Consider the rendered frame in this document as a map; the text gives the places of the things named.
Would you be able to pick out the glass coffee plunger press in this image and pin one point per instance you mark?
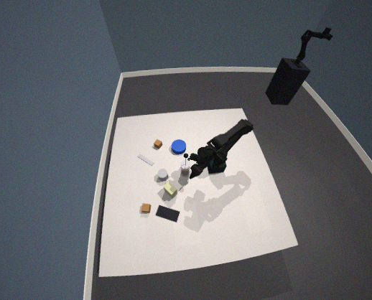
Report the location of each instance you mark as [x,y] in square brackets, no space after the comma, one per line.
[185,167]

